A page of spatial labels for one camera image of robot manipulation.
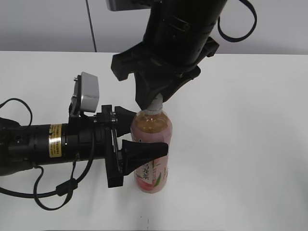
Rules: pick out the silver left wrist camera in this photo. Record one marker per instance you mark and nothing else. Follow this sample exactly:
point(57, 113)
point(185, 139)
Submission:
point(86, 95)

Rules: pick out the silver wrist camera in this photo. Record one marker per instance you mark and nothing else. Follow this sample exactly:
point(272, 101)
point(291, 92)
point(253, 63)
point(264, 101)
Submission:
point(86, 95)
point(128, 5)

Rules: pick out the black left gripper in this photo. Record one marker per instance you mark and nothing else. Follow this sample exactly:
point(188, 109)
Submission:
point(95, 137)

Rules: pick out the white bottle cap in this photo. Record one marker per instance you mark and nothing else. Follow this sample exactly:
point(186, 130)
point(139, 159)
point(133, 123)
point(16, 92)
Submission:
point(155, 106)

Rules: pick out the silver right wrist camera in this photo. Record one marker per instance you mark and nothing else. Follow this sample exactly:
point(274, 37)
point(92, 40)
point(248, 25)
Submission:
point(128, 5)

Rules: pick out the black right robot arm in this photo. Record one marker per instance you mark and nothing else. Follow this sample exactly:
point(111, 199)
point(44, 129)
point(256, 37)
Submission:
point(176, 40)

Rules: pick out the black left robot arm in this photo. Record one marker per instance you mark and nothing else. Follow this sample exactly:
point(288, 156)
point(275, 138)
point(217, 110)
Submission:
point(23, 147)

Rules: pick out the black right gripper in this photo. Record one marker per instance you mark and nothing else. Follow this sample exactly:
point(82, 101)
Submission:
point(139, 58)

